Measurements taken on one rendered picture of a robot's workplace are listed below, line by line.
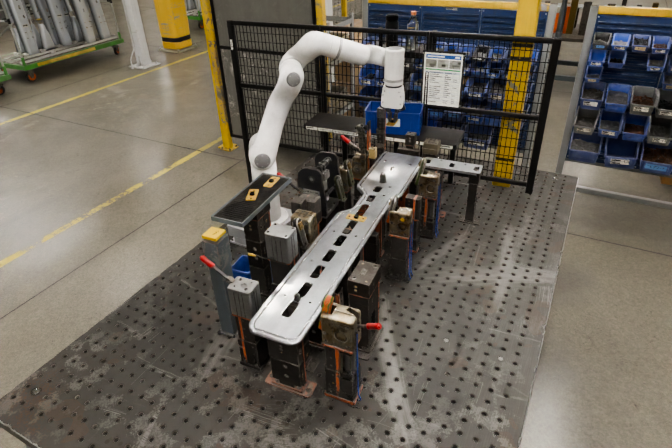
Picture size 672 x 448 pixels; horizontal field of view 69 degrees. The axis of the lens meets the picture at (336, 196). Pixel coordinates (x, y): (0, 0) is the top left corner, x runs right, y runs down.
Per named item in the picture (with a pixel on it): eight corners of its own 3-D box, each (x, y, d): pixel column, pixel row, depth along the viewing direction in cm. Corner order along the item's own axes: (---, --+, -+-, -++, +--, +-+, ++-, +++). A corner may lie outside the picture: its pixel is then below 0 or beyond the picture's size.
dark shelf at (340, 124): (456, 150, 257) (456, 145, 256) (303, 129, 290) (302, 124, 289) (464, 135, 275) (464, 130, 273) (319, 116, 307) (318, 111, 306)
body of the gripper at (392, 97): (380, 84, 218) (379, 108, 224) (402, 86, 214) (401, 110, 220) (385, 79, 224) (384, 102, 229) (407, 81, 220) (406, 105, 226)
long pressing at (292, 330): (305, 351, 145) (305, 347, 144) (241, 330, 153) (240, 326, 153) (425, 158, 253) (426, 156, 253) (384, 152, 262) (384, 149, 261)
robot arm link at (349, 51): (329, 51, 219) (391, 69, 228) (335, 61, 206) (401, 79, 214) (335, 31, 215) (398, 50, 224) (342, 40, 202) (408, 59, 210)
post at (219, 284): (234, 338, 189) (217, 245, 167) (218, 333, 192) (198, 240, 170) (245, 325, 195) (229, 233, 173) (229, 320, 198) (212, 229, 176)
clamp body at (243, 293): (261, 375, 174) (249, 297, 155) (234, 365, 178) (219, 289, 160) (275, 355, 181) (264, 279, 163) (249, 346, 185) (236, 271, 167)
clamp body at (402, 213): (409, 285, 212) (412, 218, 195) (382, 278, 217) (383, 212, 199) (414, 272, 220) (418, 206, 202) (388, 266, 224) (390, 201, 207)
